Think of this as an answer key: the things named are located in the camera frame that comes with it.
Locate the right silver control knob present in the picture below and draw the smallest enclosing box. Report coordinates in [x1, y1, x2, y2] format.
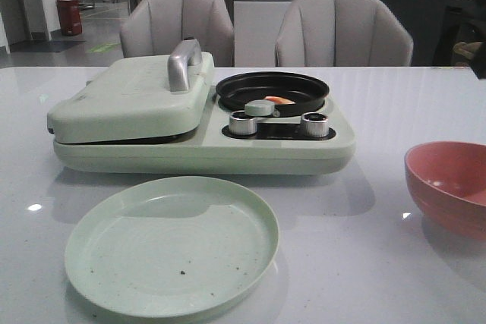
[300, 112, 330, 138]

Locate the pale green round plate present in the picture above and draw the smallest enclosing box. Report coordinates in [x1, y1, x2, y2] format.
[65, 176, 279, 319]

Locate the left silver control knob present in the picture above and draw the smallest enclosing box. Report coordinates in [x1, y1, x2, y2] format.
[228, 110, 257, 136]

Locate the red trash bin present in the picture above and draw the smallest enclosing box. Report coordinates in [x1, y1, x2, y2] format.
[56, 0, 83, 36]

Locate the grey upholstered chair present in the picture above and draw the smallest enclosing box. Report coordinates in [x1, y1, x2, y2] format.
[120, 0, 235, 67]
[275, 0, 413, 67]

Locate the green sandwich maker lid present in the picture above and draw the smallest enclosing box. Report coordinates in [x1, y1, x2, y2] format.
[46, 39, 214, 144]

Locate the right grey upholstered chair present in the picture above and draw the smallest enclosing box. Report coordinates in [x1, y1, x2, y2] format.
[275, 0, 413, 67]

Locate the black round frying pan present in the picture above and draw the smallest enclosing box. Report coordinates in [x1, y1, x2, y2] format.
[216, 71, 330, 118]

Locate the pink bowl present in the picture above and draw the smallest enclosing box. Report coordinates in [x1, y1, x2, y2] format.
[404, 141, 485, 241]

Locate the silver control knob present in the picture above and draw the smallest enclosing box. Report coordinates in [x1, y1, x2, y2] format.
[300, 112, 330, 138]
[228, 110, 257, 136]

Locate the left grey upholstered chair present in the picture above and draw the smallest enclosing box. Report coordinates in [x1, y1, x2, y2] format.
[120, 0, 235, 67]

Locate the beige cushion at right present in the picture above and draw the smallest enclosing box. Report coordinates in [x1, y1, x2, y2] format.
[453, 42, 482, 66]

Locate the green breakfast maker base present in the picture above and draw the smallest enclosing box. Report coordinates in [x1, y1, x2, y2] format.
[53, 88, 355, 175]

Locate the white cabinet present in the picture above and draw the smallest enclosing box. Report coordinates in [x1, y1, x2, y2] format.
[233, 0, 294, 67]

